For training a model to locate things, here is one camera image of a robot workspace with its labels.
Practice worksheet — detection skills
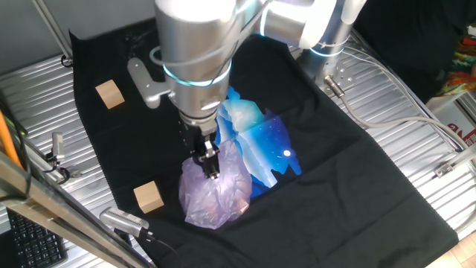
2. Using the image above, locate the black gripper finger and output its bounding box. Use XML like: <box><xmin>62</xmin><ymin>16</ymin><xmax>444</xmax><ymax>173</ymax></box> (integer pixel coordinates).
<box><xmin>203</xmin><ymin>140</ymin><xmax>223</xmax><ymax>180</ymax></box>
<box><xmin>190</xmin><ymin>147</ymin><xmax>205</xmax><ymax>167</ymax></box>

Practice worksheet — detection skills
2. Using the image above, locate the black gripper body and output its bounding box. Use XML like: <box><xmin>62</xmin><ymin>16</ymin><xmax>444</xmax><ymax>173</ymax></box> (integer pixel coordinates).
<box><xmin>181</xmin><ymin>122</ymin><xmax>219</xmax><ymax>153</ymax></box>

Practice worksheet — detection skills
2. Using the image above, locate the purple translucent plastic bag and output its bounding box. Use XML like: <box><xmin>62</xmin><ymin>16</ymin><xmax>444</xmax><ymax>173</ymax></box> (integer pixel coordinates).
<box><xmin>178</xmin><ymin>139</ymin><xmax>254</xmax><ymax>230</ymax></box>

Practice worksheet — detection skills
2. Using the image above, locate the plain wooden cube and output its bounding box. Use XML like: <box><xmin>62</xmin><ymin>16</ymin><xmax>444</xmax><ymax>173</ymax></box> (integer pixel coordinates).
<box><xmin>132</xmin><ymin>180</ymin><xmax>165</xmax><ymax>215</ymax></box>
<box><xmin>94</xmin><ymin>78</ymin><xmax>126</xmax><ymax>110</ymax></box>

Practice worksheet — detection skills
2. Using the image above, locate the black cloth with blue print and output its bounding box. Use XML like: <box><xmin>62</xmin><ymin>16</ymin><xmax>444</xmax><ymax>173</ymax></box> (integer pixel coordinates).
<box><xmin>68</xmin><ymin>18</ymin><xmax>460</xmax><ymax>268</ymax></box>

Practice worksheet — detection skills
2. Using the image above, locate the thin metal rod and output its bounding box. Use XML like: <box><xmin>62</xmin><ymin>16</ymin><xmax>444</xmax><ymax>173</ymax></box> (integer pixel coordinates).
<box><xmin>31</xmin><ymin>0</ymin><xmax>74</xmax><ymax>68</ymax></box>

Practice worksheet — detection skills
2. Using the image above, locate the black computer keyboard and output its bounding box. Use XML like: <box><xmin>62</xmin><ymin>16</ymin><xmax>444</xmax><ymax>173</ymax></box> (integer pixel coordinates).
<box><xmin>6</xmin><ymin>208</ymin><xmax>68</xmax><ymax>268</ymax></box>

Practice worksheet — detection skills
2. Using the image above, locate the orange pole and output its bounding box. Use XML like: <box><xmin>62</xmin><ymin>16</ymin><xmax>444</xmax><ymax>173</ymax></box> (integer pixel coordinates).
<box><xmin>0</xmin><ymin>109</ymin><xmax>23</xmax><ymax>168</ymax></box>

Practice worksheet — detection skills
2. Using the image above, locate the person in black clothing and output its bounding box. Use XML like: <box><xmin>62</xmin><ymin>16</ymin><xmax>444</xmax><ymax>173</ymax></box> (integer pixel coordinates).
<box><xmin>353</xmin><ymin>0</ymin><xmax>476</xmax><ymax>105</ymax></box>

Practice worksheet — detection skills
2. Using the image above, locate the red and white carton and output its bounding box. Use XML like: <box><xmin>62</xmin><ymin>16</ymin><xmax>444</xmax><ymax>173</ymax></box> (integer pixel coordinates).
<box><xmin>425</xmin><ymin>92</ymin><xmax>476</xmax><ymax>150</ymax></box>

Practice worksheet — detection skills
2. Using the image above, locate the colourful patterned fabric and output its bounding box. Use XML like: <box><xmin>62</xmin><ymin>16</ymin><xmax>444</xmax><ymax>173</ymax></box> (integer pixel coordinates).
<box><xmin>437</xmin><ymin>22</ymin><xmax>476</xmax><ymax>98</ymax></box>

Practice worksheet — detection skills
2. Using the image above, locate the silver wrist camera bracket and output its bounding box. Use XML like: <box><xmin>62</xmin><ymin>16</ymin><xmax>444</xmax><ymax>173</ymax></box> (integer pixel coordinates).
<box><xmin>126</xmin><ymin>57</ymin><xmax>174</xmax><ymax>110</ymax></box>

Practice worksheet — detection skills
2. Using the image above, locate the black ribbed camera cable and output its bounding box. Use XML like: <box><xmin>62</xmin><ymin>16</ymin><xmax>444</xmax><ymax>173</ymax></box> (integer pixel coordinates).
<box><xmin>143</xmin><ymin>229</ymin><xmax>187</xmax><ymax>261</ymax></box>

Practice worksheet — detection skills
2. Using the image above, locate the ribbed silver camera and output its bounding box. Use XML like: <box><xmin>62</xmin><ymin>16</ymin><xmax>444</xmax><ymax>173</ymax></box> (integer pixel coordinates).
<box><xmin>98</xmin><ymin>206</ymin><xmax>150</xmax><ymax>239</ymax></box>

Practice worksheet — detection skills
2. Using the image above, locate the aluminium camera stand rail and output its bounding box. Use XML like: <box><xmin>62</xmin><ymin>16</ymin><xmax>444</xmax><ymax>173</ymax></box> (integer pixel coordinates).
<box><xmin>20</xmin><ymin>141</ymin><xmax>82</xmax><ymax>184</ymax></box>

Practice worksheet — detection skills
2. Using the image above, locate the black camera cable loop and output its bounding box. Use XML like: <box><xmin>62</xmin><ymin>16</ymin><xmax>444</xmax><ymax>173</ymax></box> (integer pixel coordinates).
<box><xmin>42</xmin><ymin>154</ymin><xmax>72</xmax><ymax>185</ymax></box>

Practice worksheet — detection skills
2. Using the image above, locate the small silver camera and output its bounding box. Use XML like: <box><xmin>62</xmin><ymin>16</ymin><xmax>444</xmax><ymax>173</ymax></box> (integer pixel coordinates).
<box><xmin>51</xmin><ymin>132</ymin><xmax>65</xmax><ymax>162</ymax></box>

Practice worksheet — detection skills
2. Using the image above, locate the aluminium frame beam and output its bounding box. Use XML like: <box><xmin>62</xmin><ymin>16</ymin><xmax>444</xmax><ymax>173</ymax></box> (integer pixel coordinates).
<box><xmin>0</xmin><ymin>150</ymin><xmax>155</xmax><ymax>268</ymax></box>

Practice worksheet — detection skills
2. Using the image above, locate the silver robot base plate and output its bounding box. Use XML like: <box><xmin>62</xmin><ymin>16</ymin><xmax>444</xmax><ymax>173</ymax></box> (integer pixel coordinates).
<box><xmin>297</xmin><ymin>55</ymin><xmax>356</xmax><ymax>94</ymax></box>

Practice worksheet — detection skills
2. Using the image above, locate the black hanging cable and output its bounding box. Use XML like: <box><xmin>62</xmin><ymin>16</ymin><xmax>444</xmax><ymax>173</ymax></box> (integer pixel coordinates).
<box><xmin>0</xmin><ymin>89</ymin><xmax>33</xmax><ymax>198</ymax></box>

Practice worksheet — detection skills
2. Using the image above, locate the thick grey base cable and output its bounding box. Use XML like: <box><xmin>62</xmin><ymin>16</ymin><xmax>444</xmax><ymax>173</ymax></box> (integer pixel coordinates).
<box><xmin>323</xmin><ymin>74</ymin><xmax>469</xmax><ymax>152</ymax></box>

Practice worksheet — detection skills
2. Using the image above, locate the thin white base cable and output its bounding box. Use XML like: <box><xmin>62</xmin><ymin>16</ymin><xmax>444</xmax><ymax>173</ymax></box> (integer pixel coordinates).
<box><xmin>344</xmin><ymin>40</ymin><xmax>464</xmax><ymax>150</ymax></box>

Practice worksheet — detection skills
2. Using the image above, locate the short aluminium rail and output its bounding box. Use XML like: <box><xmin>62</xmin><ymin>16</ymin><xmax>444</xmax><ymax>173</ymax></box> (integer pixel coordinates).
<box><xmin>434</xmin><ymin>143</ymin><xmax>476</xmax><ymax>179</ymax></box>

